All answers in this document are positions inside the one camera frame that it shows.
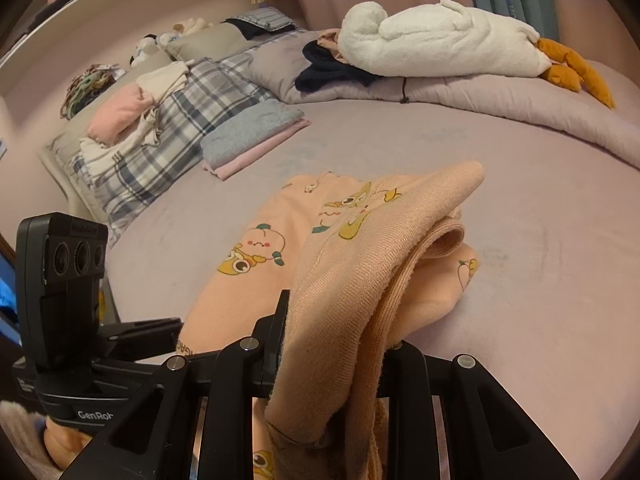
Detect crumpled pink cloth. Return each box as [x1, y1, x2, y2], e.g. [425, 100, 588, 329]
[86, 82, 157, 147]

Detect dark navy cloth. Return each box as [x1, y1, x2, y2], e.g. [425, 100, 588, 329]
[294, 40, 383, 95]

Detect white curved headboard shelf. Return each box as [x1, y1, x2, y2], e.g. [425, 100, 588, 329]
[0, 0, 251, 96]

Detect lilac quilt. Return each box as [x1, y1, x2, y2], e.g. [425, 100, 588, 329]
[249, 29, 640, 171]

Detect plaid pillow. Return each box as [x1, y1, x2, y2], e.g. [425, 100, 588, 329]
[69, 56, 282, 242]

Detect folded pink garment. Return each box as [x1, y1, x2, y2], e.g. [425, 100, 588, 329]
[202, 119, 312, 182]

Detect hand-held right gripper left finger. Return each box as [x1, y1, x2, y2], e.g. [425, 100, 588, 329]
[64, 289, 292, 480]

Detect peach printed child's garment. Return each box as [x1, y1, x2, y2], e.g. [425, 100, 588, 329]
[177, 161, 487, 480]

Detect person's left forearm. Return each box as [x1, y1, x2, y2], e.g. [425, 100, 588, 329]
[0, 399, 93, 480]

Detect white goose plush toy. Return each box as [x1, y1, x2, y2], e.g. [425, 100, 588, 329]
[338, 0, 617, 110]

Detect pink and cream folded clothes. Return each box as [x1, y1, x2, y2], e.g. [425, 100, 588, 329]
[79, 61, 192, 163]

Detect small white plush toy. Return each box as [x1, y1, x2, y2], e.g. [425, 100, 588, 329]
[129, 17, 213, 67]

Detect grey striped cloth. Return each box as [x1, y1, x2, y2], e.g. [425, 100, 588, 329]
[224, 7, 297, 32]

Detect lilac bed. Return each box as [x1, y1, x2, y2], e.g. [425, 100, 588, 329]
[102, 57, 640, 480]

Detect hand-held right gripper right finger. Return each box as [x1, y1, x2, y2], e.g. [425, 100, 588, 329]
[377, 340, 582, 480]

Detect floral patterned cloth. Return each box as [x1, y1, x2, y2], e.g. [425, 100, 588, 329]
[60, 63, 127, 121]

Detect folded grey fleece garment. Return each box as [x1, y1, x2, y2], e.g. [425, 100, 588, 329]
[200, 98, 304, 170]

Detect beige pillow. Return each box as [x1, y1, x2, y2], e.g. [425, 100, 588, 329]
[165, 22, 257, 63]

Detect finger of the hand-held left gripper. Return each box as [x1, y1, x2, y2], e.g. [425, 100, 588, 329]
[100, 316, 184, 361]

